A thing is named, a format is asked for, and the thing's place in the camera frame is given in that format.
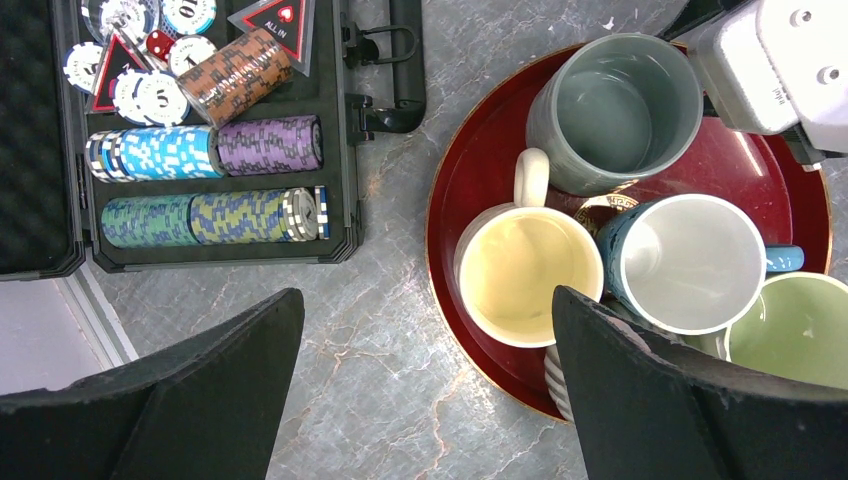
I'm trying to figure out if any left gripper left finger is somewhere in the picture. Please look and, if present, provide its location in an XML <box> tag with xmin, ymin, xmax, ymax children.
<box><xmin>1</xmin><ymin>288</ymin><xmax>305</xmax><ymax>479</ymax></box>

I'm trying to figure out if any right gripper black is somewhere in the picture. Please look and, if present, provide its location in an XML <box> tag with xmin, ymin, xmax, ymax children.
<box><xmin>655</xmin><ymin>0</ymin><xmax>848</xmax><ymax>175</ymax></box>

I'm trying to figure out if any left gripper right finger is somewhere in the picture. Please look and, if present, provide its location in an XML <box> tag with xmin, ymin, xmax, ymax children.
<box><xmin>552</xmin><ymin>286</ymin><xmax>847</xmax><ymax>479</ymax></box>

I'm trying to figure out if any grey green mug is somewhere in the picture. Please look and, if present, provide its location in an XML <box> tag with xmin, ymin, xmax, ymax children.
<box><xmin>525</xmin><ymin>33</ymin><xmax>703</xmax><ymax>197</ymax></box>

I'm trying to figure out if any black poker chip case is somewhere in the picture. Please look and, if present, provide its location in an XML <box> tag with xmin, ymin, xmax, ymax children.
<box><xmin>1</xmin><ymin>1</ymin><xmax>427</xmax><ymax>281</ymax></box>

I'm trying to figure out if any grey ribbed mug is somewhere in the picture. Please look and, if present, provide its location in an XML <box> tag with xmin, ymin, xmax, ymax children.
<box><xmin>543</xmin><ymin>345</ymin><xmax>574</xmax><ymax>422</ymax></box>

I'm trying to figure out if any blue mug white inside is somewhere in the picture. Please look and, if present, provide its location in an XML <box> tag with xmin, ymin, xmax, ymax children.
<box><xmin>596</xmin><ymin>194</ymin><xmax>805</xmax><ymax>336</ymax></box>

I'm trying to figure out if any light green mug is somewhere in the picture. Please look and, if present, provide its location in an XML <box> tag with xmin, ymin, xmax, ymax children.
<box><xmin>683</xmin><ymin>272</ymin><xmax>847</xmax><ymax>389</ymax></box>

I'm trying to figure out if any cream yellow mug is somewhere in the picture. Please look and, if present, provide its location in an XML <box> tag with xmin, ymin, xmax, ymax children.
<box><xmin>454</xmin><ymin>148</ymin><xmax>604</xmax><ymax>348</ymax></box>

